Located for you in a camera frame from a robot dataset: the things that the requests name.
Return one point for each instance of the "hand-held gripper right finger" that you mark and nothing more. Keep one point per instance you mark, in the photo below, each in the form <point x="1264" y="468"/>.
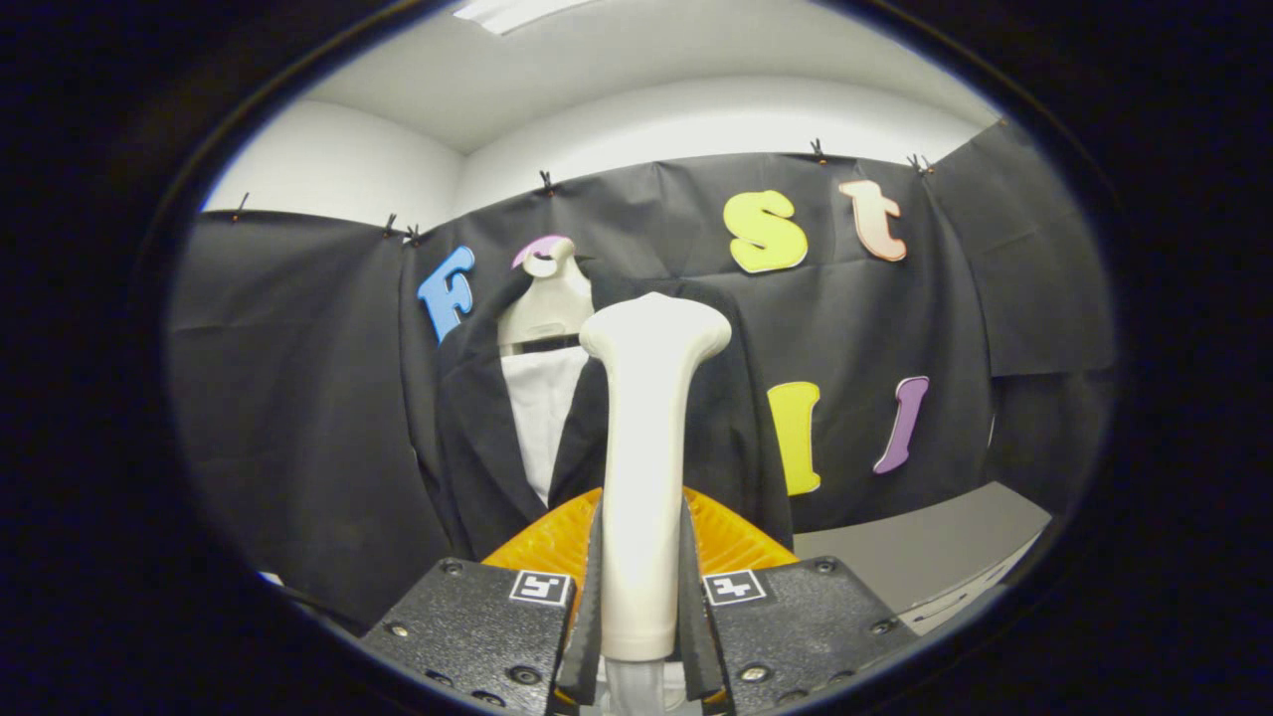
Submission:
<point x="796" y="626"/>

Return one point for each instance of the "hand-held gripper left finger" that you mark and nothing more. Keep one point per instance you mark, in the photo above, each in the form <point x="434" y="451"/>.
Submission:
<point x="477" y="626"/>

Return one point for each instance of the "black suit jacket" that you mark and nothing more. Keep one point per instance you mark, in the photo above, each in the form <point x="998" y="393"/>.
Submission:
<point x="487" y="467"/>

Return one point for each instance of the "white garment steamer head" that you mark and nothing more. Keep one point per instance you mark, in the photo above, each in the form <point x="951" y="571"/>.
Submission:
<point x="641" y="447"/>

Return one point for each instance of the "grey cabinet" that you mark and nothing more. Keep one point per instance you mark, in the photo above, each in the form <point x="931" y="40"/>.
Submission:
<point x="925" y="552"/>

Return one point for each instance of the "black backdrop cloth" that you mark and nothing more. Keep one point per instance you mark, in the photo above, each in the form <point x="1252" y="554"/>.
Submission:
<point x="298" y="398"/>

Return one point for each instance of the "long ceiling light panel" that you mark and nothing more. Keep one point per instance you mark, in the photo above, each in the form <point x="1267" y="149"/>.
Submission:
<point x="507" y="12"/>

